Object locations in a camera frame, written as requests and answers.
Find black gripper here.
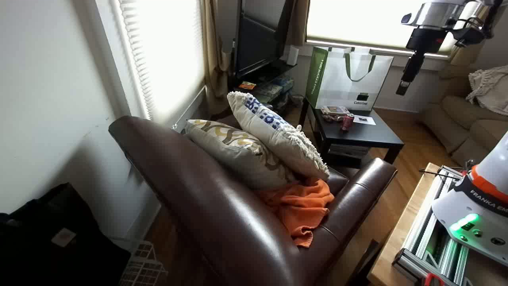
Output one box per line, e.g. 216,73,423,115
394,26,449,96

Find blue and white woven pillow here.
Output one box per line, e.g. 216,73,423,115
226,90,334,182

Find gold patterned beige pillow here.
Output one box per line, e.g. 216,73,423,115
183,117,299,192

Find white paper sheet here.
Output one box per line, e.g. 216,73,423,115
351,112,378,127

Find white and green shopping bag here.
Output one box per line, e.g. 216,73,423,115
305,44,396,112

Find black coffee table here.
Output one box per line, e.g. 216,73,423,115
302,96,405,169

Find beige sofa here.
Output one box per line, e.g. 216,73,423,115
419,44,508,168

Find white cloth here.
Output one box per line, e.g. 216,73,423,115
464,63,508,117

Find small white box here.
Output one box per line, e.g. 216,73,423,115
284,44,302,66

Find tan curtain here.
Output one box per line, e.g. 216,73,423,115
288,0,313,47
199,0,235,115

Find black flat television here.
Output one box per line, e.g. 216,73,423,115
234,0,291,76

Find orange cloth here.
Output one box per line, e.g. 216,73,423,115
257,177,337,249

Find red clamp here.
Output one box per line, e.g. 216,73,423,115
423,271,449,286

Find brown leather armchair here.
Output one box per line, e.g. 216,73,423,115
107,114,399,286

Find white window blinds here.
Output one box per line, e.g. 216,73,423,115
113,0,207,123

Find black fabric bag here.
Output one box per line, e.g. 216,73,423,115
0,181,134,286

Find aluminium rail frame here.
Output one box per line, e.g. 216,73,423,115
391,163,476,286

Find white wire basket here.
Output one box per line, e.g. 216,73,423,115
113,236,170,286

